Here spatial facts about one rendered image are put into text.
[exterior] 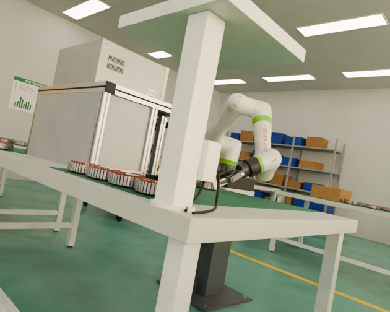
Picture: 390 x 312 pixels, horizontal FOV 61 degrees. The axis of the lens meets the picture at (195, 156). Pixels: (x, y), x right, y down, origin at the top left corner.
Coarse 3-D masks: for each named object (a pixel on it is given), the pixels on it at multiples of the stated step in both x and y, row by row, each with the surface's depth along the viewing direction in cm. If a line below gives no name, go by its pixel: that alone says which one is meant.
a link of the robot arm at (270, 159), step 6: (264, 150) 166; (270, 150) 164; (276, 150) 165; (258, 156) 163; (264, 156) 162; (270, 156) 162; (276, 156) 162; (264, 162) 161; (270, 162) 162; (276, 162) 162; (264, 168) 162; (270, 168) 163; (276, 168) 166; (270, 174) 170
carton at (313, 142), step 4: (308, 140) 763; (312, 140) 758; (316, 140) 751; (320, 140) 745; (324, 140) 754; (308, 144) 762; (312, 144) 756; (316, 144) 749; (320, 144) 744; (324, 144) 757
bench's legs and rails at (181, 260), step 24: (72, 216) 273; (72, 240) 273; (168, 240) 69; (336, 240) 131; (168, 264) 68; (192, 264) 68; (336, 264) 131; (0, 288) 136; (168, 288) 67; (192, 288) 69
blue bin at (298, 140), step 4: (288, 136) 798; (288, 140) 796; (292, 140) 789; (296, 140) 782; (300, 140) 774; (304, 140) 781; (288, 144) 794; (296, 144) 780; (300, 144) 773; (304, 144) 783
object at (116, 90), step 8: (40, 88) 174; (48, 88) 167; (56, 88) 160; (64, 88) 155; (72, 88) 149; (80, 88) 144; (88, 88) 139; (96, 88) 134; (104, 88) 130; (112, 88) 132; (120, 88) 134; (120, 96) 135; (128, 96) 137; (136, 96) 140; (144, 96) 143; (144, 104) 144; (152, 104) 147; (160, 104) 150; (168, 104) 154; (160, 112) 166; (168, 112) 154
